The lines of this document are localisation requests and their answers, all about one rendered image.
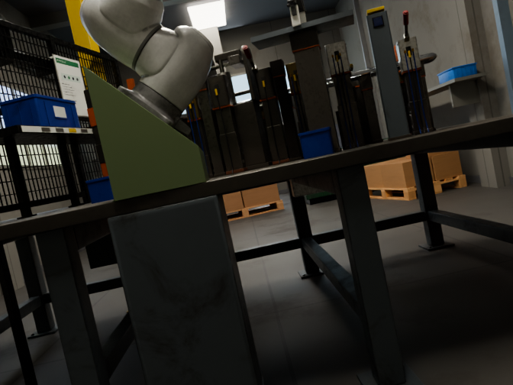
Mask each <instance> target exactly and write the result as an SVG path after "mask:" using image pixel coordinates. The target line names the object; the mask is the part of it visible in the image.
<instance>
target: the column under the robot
mask: <svg viewBox="0 0 513 385"><path fill-rule="evenodd" d="M108 227H109V230H110V233H111V239H112V243H113V247H114V250H115V256H116V260H117V263H118V269H119V273H120V276H121V282H122V286H123V289H124V295H125V299H126V303H127V308H128V312H129V316H130V319H131V325H132V329H133V332H134V338H135V341H136V345H137V351H138V354H139V358H140V364H141V367H142V371H143V375H144V381H145V384H146V385H264V381H263V376H261V372H260V366H259V361H258V358H257V351H256V348H255V344H254V340H253V333H252V330H251V326H250V320H249V316H248V312H247V305H246V302H245V298H244V291H243V287H242V284H241V280H240V274H239V270H238V266H237V259H236V256H235V252H234V246H233V241H232V238H231V232H230V228H229V224H228V220H227V214H226V210H225V206H224V200H223V196H222V194H219V195H215V196H209V197H205V198H200V199H194V200H190V201H186V202H180V203H176V204H172V205H165V206H162V207H158V208H154V209H148V210H143V211H140V212H133V213H129V214H126V215H119V216H115V217H111V218H108Z"/></svg>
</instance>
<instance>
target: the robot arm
mask: <svg viewBox="0 0 513 385"><path fill-rule="evenodd" d="M287 3H288V4H287V7H289V10H290V15H291V19H292V26H293V27H297V26H300V25H301V24H302V23H305V22H307V21H306V16H305V13H306V12H307V10H305V5H304V1H303V0H287ZM163 12H164V6H163V0H83V1H82V4H81V7H80V11H79V15H80V18H81V22H82V26H83V27H84V28H85V30H86V31H87V33H88V34H89V36H90V37H91V38H92V39H93V40H94V42H96V43H97V45H99V46H100V47H101V48H102V49H103V50H104V51H106V52H107V53H109V54H110V55H111V56H113V57H114V58H115V59H116V60H118V61H120V62H121V63H123V64H124V65H125V66H128V67H130V68H131V69H133V70H134V71H136V72H137V73H138V75H139V76H140V77H141V78H140V80H139V82H138V83H137V84H136V86H135V87H134V88H133V89H132V90H130V89H126V88H124V87H123V86H119V87H118V90H119V91H120V92H122V93H124V94H125V95H126V96H127V97H129V98H130V99H132V100H134V101H135V102H136V103H137V104H139V105H141V106H142V107H143V108H145V109H146V110H147V111H149V112H150V113H152V114H153V115H155V116H157V117H158V118H159V119H160V120H162V121H164V122H165V123H167V124H168V125H169V126H170V127H172V128H174V129H175V130H176V131H178V132H179V133H183V134H185V135H187V136H188V135H190V134H191V133H192V129H191V128H190V127H189V126H188V125H187V124H186V123H184V122H183V121H182V119H181V118H180V117H181V115H182V113H183V112H184V111H185V110H186V108H187V107H188V106H189V105H190V103H191V102H192V101H193V99H194V98H195V97H196V96H197V94H198V92H199V91H200V89H201V88H202V87H203V85H204V83H205V81H206V79H207V78H208V74H209V72H210V69H211V64H212V60H213V55H214V47H213V45H212V43H211V42H210V40H209V39H208V38H207V37H206V36H205V35H204V34H203V33H202V32H200V31H199V30H197V29H196V28H194V27H189V26H178V27H176V28H175V30H174V31H173V30H170V29H168V28H165V27H164V26H162V25H161V22H162V18H163Z"/></svg>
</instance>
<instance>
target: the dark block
mask: <svg viewBox="0 0 513 385"><path fill-rule="evenodd" d="M198 100H199V104H200V108H201V111H202V118H203V122H204V126H205V132H206V136H207V139H208V146H209V150H210V154H211V160H212V163H213V167H214V172H215V174H214V177H218V176H224V175H226V171H227V169H226V166H225V162H224V155H223V151H222V148H221V141H220V138H219V135H220V131H219V127H218V121H217V117H216V114H215V111H213V110H212V107H211V100H210V97H209V93H208V87H207V83H206V81H205V83H204V85H203V87H202V88H201V89H200V91H199V92H198Z"/></svg>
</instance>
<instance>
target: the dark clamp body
mask: <svg viewBox="0 0 513 385"><path fill-rule="evenodd" d="M254 76H255V79H256V86H257V90H258V93H259V97H260V102H262V104H263V111H264V115H265V119H266V126H267V128H266V132H267V135H268V139H269V146H270V150H271V154H272V158H273V162H272V163H273V165H276V164H280V163H286V162H290V161H289V159H290V155H289V149H288V144H287V140H286V133H285V129H284V126H283V123H282V116H281V111H280V107H279V101H278V96H277V92H276V85H275V82H274V78H273V76H272V73H271V69H270V67H267V68H263V69H260V70H258V73H254Z"/></svg>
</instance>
